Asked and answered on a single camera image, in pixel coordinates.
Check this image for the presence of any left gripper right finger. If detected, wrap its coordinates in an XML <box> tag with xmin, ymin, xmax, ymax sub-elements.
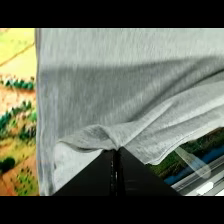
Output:
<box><xmin>116</xmin><ymin>146</ymin><xmax>181</xmax><ymax>197</ymax></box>

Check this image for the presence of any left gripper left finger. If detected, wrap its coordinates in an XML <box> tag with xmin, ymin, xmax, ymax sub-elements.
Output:
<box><xmin>52</xmin><ymin>148</ymin><xmax>117</xmax><ymax>197</ymax></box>

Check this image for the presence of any grey T-shirt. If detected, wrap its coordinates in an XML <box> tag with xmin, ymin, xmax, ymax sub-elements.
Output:
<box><xmin>34</xmin><ymin>28</ymin><xmax>224</xmax><ymax>197</ymax></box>

